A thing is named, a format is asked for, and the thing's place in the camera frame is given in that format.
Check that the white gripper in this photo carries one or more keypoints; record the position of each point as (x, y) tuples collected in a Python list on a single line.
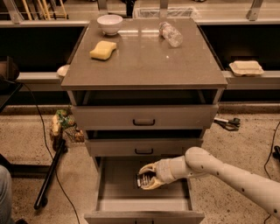
[(164, 172)]

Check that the black rxbar chocolate bar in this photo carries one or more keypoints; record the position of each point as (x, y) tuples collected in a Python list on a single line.
[(144, 179)]

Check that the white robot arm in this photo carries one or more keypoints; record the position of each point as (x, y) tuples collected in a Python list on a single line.
[(198, 162)]

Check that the bottom grey drawer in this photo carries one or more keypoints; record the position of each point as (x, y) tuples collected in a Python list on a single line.
[(119, 200)]

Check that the grey drawer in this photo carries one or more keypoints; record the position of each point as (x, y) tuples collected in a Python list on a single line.
[(119, 200), (144, 117), (140, 147)]

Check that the middle grey drawer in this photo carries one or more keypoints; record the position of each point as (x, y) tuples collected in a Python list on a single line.
[(140, 147)]

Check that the grey drawer cabinet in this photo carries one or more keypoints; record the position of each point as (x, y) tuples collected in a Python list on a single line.
[(145, 71)]

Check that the top grey drawer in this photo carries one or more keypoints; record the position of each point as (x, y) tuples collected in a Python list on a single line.
[(144, 117)]

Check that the black table leg base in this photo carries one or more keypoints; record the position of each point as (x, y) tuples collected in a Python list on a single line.
[(45, 172)]

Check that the yellow sponge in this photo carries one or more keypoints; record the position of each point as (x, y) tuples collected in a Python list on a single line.
[(102, 50)]

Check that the small white plate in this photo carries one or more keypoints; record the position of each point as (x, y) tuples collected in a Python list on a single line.
[(62, 71)]

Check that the white takeout clamshell container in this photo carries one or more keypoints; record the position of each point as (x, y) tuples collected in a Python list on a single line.
[(246, 68)]

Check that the clear plastic water bottle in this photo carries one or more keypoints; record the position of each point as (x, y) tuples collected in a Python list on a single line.
[(170, 34)]

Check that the person leg in jeans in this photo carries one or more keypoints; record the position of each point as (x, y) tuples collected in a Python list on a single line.
[(5, 197)]

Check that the white ceramic bowl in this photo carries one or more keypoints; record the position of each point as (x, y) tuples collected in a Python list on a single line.
[(110, 24)]

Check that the wire basket with snacks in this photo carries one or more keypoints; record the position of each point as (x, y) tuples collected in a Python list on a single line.
[(63, 122)]

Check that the black power adapter with cable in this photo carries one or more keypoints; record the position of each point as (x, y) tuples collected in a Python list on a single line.
[(268, 159)]

